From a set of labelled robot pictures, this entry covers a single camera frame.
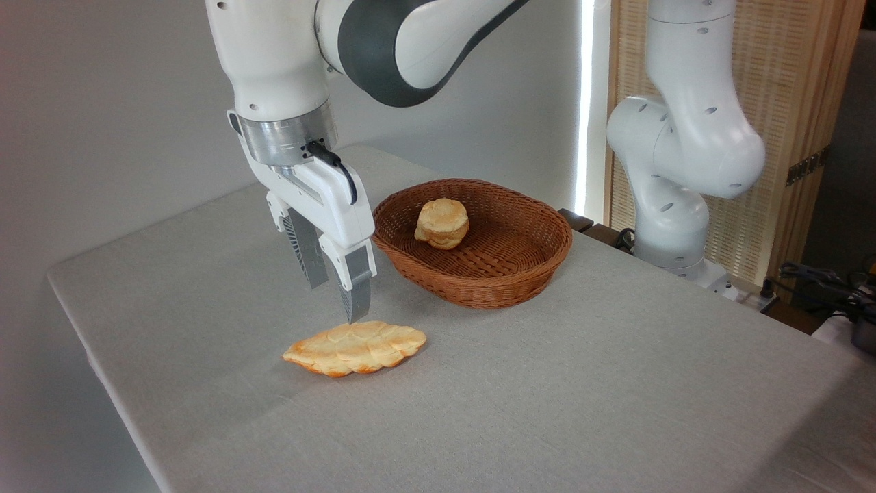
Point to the grey tablecloth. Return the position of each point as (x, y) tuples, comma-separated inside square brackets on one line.
[(547, 397)]

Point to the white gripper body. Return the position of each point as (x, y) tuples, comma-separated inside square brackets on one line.
[(321, 198)]

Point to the round bread bun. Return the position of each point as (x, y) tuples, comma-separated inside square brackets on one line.
[(443, 222)]

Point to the brown wicker basket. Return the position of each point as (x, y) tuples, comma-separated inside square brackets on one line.
[(479, 281)]

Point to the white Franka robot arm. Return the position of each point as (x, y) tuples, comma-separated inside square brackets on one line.
[(274, 55)]

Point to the black screen hinge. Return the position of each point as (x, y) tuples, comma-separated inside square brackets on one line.
[(806, 166)]

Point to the wooden rattan screen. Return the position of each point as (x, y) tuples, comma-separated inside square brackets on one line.
[(780, 68)]

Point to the leaf-shaped bread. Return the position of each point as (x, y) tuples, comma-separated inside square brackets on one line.
[(356, 349)]

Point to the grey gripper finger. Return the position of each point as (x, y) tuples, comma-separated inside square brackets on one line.
[(356, 281), (308, 253)]

